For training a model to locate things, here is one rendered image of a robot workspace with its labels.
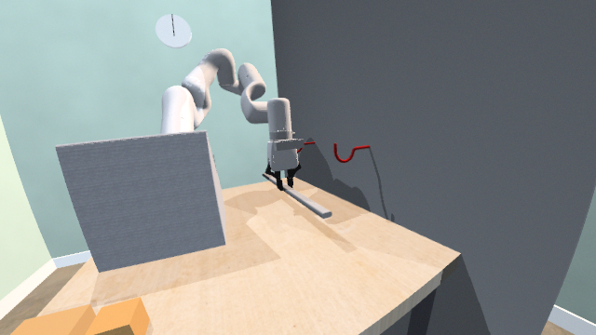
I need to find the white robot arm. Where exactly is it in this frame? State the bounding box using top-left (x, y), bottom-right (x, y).
top-left (160, 48), bottom-right (305, 151)

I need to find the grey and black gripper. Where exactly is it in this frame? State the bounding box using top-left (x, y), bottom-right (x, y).
top-left (265, 141), bottom-right (301, 191)

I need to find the dark grey wall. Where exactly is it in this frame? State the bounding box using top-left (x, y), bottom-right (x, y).
top-left (271, 0), bottom-right (596, 335)

